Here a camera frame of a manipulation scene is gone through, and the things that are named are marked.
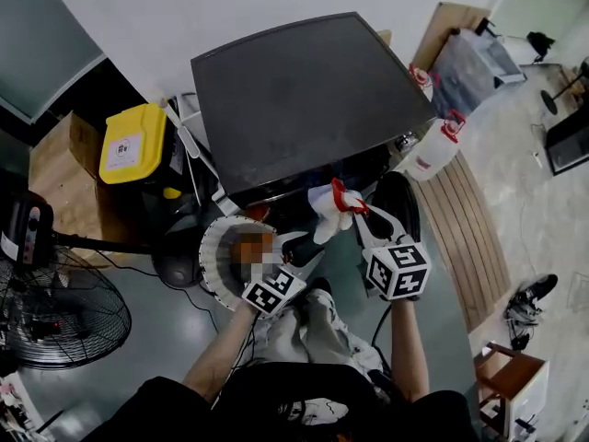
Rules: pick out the brown wooden stool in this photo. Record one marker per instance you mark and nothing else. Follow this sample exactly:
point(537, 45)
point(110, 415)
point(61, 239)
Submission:
point(511, 375)

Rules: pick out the flat cardboard sheet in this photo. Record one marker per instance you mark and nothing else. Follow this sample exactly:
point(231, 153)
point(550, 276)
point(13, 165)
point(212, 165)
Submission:
point(444, 26)

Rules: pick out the person's right forearm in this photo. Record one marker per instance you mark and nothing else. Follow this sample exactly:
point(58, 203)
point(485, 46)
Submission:
point(409, 352)

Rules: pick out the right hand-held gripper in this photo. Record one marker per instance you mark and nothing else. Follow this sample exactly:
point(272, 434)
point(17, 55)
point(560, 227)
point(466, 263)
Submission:
point(398, 270)

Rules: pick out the person's black printed shirt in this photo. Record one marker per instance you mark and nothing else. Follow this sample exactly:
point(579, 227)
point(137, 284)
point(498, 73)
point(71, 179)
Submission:
point(257, 408)

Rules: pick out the pixelated brown object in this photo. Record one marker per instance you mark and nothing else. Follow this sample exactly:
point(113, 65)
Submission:
point(250, 249)

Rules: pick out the person's black shoe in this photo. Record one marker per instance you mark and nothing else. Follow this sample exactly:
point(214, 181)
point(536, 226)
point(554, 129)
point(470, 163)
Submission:
point(322, 286)

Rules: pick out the black washing machine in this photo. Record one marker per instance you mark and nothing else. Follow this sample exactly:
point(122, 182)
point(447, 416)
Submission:
point(299, 104)

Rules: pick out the black pedestal fan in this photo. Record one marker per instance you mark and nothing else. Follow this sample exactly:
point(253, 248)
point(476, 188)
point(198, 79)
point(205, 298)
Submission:
point(60, 302)

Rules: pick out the yellow-lidded black bin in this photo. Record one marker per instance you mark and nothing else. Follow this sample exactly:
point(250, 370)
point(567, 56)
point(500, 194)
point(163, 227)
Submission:
point(131, 143)

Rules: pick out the brown cardboard box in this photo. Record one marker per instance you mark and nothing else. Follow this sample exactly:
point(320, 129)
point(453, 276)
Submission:
point(64, 173)

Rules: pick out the white red-trimmed clothes piece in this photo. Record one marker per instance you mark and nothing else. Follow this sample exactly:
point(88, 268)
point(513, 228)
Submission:
point(331, 214)

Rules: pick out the person's left forearm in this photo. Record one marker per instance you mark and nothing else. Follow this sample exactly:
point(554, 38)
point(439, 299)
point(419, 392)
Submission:
point(216, 352)

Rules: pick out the person's light patterned trousers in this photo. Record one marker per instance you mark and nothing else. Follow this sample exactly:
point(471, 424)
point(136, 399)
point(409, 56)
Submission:
point(322, 329)

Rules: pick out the black round-base stand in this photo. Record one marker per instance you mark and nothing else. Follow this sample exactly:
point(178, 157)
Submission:
point(552, 97)

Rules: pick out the white laundry basket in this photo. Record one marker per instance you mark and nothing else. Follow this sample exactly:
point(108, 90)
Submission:
point(214, 256)

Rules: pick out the black white sneaker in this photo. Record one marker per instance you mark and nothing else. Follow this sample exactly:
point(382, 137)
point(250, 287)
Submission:
point(529, 299)

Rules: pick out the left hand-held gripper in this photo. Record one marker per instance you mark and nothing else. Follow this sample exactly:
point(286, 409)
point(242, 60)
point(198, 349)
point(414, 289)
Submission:
point(273, 290)

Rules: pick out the plastic-wrapped bundle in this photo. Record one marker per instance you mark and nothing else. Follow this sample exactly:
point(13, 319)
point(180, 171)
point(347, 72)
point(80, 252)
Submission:
point(474, 76)

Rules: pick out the black framed panel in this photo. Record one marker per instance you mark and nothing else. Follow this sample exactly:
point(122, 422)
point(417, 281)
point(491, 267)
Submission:
point(570, 143)

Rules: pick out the white folding rack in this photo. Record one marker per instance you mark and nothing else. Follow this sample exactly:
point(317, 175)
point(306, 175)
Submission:
point(191, 141)

